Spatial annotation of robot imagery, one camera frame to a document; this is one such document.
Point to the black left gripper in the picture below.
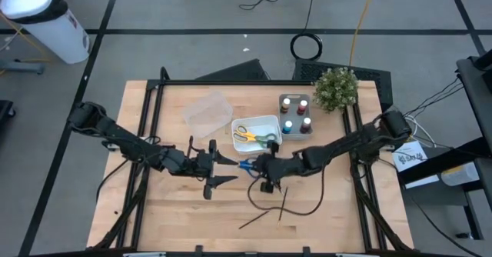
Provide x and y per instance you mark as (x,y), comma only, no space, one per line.
(209,184)

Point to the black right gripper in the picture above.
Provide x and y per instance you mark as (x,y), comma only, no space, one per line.
(267,185)

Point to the blue paint bottle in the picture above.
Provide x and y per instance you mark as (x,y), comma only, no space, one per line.
(287,126)

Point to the brown paint bottle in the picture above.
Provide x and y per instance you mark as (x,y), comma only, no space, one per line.
(306,124)

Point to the ochre paint bottle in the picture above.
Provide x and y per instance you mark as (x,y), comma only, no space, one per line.
(285,105)

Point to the red-orange paint bottle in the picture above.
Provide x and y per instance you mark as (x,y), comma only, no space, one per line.
(303,106)

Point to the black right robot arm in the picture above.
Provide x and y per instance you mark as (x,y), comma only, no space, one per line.
(346,149)

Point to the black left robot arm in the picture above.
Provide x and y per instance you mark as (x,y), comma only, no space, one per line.
(123,141)

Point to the white plastic bin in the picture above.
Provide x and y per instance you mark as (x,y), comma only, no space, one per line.
(255,149)

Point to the clear plastic bin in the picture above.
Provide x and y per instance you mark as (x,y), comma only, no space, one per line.
(207,112)

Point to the grey plastic bin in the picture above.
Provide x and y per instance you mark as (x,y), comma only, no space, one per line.
(295,114)

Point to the black angled panel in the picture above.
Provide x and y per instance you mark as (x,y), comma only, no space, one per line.
(238,72)

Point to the small potted green plant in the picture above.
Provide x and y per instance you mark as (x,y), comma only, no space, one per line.
(335,89)

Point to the black perforated panel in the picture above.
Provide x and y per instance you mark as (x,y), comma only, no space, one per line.
(374,87)

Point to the white paper sheet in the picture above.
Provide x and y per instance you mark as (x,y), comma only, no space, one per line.
(409,159)

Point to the translucent plastic container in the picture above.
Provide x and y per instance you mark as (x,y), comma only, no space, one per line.
(461,174)

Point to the grey furniture base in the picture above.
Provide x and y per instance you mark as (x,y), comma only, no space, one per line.
(23,66)

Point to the black caster wheel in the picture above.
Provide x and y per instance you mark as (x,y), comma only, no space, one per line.
(5,109)

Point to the black side desk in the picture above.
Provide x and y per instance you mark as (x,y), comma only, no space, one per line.
(476,95)

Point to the white trash can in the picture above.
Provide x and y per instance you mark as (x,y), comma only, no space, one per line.
(42,18)

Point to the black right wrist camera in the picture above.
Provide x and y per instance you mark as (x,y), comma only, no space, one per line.
(282,164)

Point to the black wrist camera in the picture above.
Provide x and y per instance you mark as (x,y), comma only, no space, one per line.
(282,164)
(200,161)

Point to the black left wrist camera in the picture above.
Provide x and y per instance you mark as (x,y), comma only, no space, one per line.
(200,161)

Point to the black metal table frame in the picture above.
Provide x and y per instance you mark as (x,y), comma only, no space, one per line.
(230,82)

